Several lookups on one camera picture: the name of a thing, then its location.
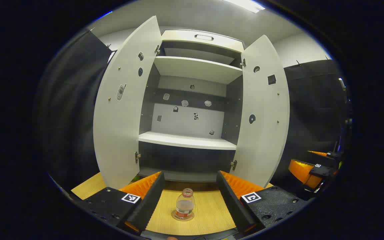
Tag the clear bottle with red label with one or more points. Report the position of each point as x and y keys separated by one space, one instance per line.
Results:
x=185 y=203

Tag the white cabinet door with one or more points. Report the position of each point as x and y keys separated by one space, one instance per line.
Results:
x=125 y=126
x=262 y=140

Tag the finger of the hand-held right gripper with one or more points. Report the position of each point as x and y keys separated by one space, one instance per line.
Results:
x=335 y=156
x=323 y=171

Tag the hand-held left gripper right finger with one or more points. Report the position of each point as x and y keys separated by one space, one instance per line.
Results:
x=232 y=203

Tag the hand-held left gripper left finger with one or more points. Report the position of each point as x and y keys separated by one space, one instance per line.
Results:
x=148 y=206

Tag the round wooden coaster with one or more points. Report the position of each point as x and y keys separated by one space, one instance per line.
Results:
x=182 y=219

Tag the white cabinet shelf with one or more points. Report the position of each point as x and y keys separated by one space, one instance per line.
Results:
x=195 y=68
x=185 y=140

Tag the metal door hinge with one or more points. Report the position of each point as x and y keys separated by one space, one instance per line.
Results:
x=137 y=156
x=157 y=50
x=243 y=62
x=234 y=164

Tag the ceiling light panel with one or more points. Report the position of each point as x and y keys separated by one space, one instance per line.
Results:
x=245 y=5
x=104 y=14

